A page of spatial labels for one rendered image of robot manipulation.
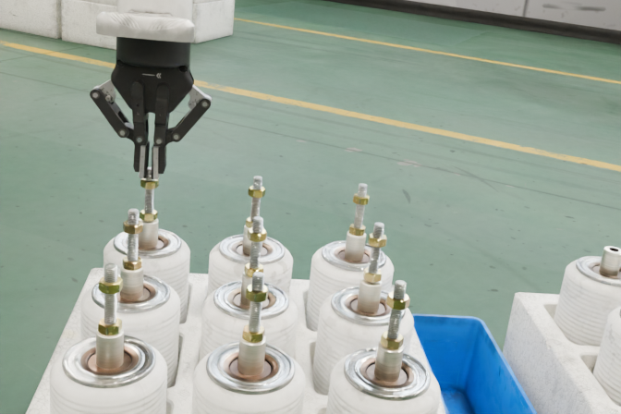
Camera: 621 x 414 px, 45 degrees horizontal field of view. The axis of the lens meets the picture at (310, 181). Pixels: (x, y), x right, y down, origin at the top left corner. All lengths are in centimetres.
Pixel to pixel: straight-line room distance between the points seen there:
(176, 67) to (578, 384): 54
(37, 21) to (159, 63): 282
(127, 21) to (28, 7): 288
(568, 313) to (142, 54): 57
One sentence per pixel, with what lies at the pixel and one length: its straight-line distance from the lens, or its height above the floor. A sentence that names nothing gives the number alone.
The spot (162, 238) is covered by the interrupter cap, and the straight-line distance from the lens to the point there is 89.
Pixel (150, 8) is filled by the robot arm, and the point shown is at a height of 52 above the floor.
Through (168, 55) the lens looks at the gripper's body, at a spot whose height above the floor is 47.
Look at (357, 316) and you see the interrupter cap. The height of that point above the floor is 25.
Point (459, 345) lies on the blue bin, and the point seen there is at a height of 8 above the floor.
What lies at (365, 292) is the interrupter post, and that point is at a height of 27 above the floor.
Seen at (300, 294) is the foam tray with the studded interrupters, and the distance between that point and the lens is 94.
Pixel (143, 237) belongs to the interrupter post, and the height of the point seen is 26.
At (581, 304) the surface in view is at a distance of 96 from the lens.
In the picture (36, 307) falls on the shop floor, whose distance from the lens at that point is 127.
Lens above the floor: 62
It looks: 19 degrees down
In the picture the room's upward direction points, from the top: 6 degrees clockwise
